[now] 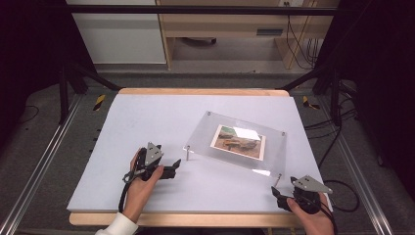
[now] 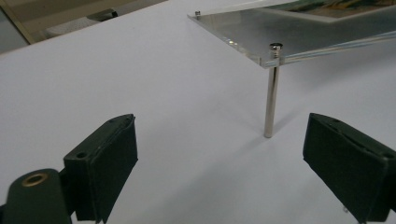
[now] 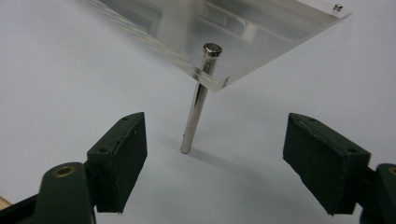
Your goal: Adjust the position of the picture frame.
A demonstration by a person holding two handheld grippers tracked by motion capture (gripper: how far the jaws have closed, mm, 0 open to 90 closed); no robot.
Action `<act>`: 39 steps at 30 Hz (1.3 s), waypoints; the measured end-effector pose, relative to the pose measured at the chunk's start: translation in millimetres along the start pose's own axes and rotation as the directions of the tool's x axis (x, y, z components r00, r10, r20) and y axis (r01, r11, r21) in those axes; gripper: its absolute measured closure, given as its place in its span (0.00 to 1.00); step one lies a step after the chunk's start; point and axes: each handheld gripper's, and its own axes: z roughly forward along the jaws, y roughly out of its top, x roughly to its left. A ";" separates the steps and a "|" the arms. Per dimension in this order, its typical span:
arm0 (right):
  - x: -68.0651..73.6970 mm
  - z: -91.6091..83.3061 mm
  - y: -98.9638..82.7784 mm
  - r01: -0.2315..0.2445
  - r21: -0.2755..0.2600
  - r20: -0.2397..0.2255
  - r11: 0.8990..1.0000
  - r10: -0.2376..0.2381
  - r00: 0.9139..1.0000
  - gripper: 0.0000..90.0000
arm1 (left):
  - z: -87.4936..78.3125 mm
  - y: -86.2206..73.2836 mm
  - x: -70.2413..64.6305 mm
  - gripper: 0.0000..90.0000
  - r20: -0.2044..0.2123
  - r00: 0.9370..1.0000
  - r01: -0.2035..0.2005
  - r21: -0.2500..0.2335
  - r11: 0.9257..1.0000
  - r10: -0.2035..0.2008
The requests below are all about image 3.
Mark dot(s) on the clear acrylic photo frame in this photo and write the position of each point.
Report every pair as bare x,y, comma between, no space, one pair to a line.
249,46

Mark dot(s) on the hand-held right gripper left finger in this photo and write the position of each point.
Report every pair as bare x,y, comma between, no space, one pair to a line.
120,161

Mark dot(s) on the silver metal frame pin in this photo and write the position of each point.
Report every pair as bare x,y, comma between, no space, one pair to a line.
337,7
194,118

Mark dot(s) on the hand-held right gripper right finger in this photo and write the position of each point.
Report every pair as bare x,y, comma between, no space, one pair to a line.
323,168

